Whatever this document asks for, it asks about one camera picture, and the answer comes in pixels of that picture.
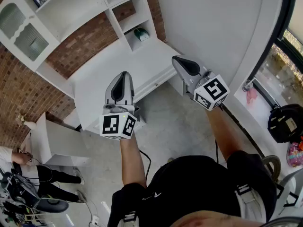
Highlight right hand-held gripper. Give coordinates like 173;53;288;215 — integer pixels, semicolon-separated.
171;54;231;111

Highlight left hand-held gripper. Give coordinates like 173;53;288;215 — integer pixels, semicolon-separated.
99;71;142;141

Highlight person's left forearm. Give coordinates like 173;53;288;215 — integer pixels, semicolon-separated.
119;129;148;189

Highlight person's right forearm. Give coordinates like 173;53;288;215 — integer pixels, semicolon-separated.
204;106;246;162

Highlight white shelving unit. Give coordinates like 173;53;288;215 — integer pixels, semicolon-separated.
0;0;188;133

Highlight green and white pouch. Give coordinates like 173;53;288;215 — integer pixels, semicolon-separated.
133;27;151;42

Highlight small clear glass cup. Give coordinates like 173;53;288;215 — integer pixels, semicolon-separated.
242;79;254;92

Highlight white low side cabinet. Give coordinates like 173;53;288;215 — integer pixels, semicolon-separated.
30;112;92;168

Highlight black framed window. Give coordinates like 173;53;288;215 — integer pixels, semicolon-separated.
250;0;303;110

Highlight small vase of dried flowers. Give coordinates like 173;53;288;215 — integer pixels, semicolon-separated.
16;113;37;130

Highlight white frosted glass cabinet door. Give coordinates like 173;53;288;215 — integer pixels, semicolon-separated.
0;0;36;44
10;20;61;72

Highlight black backpack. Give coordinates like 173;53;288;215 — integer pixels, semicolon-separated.
267;103;303;144

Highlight person's torso in black shirt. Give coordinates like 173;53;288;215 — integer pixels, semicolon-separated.
107;149;278;227

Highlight white power strip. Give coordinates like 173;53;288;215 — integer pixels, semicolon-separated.
88;214;100;227

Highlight black stool seat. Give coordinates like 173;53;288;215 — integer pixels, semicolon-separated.
35;197;70;214

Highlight colourful patterned bag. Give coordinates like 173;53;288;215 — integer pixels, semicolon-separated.
286;136;303;168

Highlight pile of black equipment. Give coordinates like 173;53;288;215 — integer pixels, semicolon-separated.
0;168;42;227

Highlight white chair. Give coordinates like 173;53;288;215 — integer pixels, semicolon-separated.
276;166;303;208

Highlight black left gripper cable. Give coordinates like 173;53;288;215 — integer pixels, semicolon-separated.
138;148;152;185

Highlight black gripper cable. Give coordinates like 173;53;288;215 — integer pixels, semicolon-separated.
138;148;152;185
214;139;220;163

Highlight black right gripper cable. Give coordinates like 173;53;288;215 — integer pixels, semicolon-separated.
214;139;220;163

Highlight white harness strap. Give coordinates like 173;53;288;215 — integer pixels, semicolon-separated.
235;184;264;223
122;210;140;227

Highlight grey round hose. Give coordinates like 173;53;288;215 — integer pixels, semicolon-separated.
261;154;283;182

